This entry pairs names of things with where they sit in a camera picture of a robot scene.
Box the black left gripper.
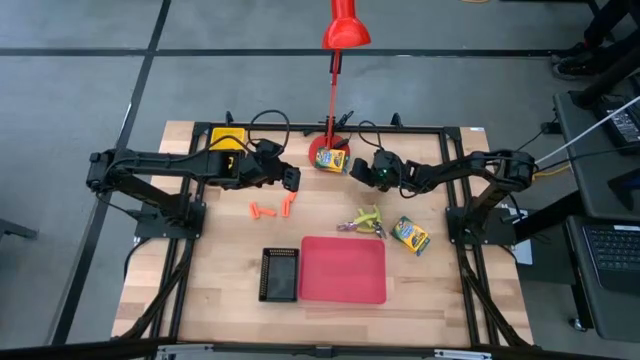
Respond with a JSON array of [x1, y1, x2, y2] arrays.
[[241, 149, 302, 194]]

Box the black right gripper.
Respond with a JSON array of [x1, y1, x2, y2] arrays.
[[349, 148, 407, 192]]

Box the crayon box with blue print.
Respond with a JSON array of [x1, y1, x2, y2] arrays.
[[313, 147, 349, 175]]

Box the yellow plastic bin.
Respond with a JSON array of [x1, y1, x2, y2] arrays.
[[208, 127, 247, 154]]

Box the black mesh tray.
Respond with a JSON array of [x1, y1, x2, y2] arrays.
[[258, 246, 301, 303]]

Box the red plastic tray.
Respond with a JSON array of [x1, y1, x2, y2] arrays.
[[298, 235, 388, 305]]

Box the red desk lamp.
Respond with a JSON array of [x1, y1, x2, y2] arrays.
[[308, 0, 372, 174]]

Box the black and silver crossbar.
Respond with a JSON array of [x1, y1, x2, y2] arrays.
[[0, 338, 640, 360]]

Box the white rod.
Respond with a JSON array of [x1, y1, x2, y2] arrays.
[[534, 95, 640, 165]]

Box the person's shoe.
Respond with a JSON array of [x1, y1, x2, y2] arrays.
[[551, 42, 594, 64], [553, 55, 601, 80]]

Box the black power adapter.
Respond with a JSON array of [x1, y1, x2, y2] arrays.
[[593, 94, 640, 149]]

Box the black laptop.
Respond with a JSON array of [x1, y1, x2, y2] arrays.
[[581, 223, 640, 296]]

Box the dark furniture leg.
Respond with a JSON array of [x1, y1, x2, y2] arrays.
[[0, 218, 39, 240]]

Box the person's leg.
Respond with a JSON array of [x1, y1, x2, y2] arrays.
[[583, 0, 640, 49]]

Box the dark grey laptop desk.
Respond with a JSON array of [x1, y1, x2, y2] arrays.
[[563, 214, 640, 344]]

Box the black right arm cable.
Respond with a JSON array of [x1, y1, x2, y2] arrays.
[[357, 119, 385, 151]]

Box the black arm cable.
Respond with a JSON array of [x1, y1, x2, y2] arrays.
[[247, 108, 292, 151], [357, 119, 385, 151]]

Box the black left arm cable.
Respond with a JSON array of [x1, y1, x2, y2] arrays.
[[247, 108, 292, 151]]

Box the black aluminium table frame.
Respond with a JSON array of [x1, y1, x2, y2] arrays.
[[112, 119, 536, 351]]

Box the yellow cable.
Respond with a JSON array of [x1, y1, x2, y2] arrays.
[[531, 164, 571, 181]]

